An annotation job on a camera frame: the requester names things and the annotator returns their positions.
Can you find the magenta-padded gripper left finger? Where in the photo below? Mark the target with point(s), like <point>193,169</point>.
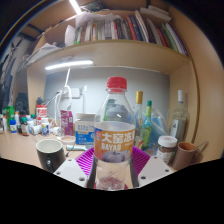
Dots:
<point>70,170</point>

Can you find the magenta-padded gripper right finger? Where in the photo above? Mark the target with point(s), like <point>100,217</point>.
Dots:
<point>155,168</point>

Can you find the clear drink bottle red cap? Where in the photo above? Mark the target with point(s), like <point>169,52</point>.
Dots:
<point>113,146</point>

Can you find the brown jar white lid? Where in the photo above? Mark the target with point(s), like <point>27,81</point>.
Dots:
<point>166,150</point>

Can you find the black mug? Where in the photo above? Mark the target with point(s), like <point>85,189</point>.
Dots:
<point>50,156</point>

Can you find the small white bowl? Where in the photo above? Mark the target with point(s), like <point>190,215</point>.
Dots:
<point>68,140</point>

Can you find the brown mug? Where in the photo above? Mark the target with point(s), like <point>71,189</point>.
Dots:
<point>183,156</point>

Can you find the green-capped bottle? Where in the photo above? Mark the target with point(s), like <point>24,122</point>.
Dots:
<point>147,130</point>

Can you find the white and blue carton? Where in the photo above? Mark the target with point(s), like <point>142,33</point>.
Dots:
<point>85,131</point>

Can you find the clear plastic bag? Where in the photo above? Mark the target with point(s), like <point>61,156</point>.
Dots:
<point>161,125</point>

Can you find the magenta pouch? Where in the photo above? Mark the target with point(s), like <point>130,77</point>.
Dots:
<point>67,122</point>

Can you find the tall clear glass bottle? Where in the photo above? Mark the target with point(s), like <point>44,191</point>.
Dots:
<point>178,125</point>

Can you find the yellow-capped glass bottle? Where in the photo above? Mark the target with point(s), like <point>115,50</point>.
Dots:
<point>138,116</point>

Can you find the dark jar green lid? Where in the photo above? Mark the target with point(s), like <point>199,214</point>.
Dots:
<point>24,127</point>

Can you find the red and white canister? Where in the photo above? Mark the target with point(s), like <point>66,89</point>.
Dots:
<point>41,113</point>

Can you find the white bottle blue label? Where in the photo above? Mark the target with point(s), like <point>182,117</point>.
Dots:
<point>13,127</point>

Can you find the green container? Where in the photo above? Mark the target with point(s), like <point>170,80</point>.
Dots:
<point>10,113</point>

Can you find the white light bar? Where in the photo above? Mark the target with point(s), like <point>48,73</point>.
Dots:
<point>70,64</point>

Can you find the dark hanging clothes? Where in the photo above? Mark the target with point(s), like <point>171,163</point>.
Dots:
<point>6,83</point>

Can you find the wooden shelf unit with books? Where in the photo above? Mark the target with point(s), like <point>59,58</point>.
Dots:
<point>116,53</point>

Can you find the ceiling light tube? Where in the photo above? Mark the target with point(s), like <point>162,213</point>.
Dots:
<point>75,6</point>

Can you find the white wall socket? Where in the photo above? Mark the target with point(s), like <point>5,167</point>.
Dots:
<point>75,92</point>

